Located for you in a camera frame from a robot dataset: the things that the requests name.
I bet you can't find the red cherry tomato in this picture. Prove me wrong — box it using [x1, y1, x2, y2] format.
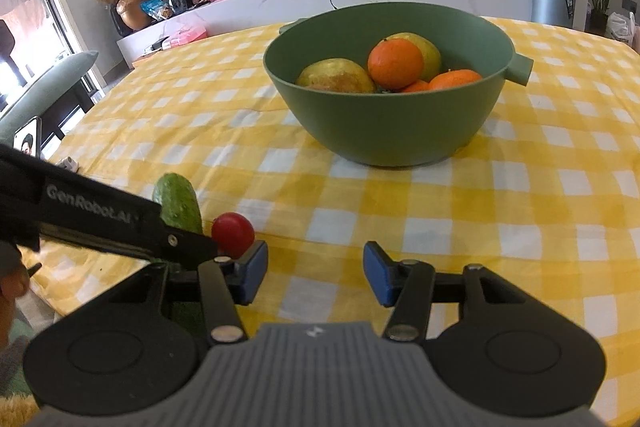
[211, 213, 256, 259]

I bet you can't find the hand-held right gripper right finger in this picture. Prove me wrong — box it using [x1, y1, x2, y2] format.
[363, 241, 543, 343]

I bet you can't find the person's left hand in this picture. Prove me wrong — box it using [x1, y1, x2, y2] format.
[0, 257, 32, 348]

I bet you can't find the white plastic bag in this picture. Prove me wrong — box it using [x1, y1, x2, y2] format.
[606, 12, 637, 42]

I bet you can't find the yellow checked tablecloth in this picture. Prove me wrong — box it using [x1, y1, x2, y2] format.
[37, 18, 640, 427]

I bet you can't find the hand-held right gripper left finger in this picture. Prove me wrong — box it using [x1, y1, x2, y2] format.
[112, 241, 269, 344]

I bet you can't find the pink plastic case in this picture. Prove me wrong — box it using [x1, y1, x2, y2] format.
[167, 23, 208, 48]

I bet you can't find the grey-green sofa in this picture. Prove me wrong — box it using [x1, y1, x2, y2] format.
[0, 51, 100, 142]

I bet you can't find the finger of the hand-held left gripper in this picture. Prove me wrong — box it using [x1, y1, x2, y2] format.
[160, 227, 220, 273]

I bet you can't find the copper vase with dried flowers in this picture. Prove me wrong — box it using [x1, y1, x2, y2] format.
[91, 0, 153, 32]

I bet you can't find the green shirt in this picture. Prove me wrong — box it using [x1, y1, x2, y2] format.
[0, 317, 33, 400]

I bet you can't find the blue snack bag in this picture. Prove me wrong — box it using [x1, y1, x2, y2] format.
[140, 0, 174, 20]

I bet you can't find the green cucumber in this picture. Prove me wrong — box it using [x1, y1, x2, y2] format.
[152, 173, 204, 236]

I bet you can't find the smartphone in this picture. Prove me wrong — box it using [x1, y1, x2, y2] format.
[12, 117, 41, 158]

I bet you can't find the green colander bowl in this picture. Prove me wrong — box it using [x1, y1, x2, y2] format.
[263, 2, 535, 168]

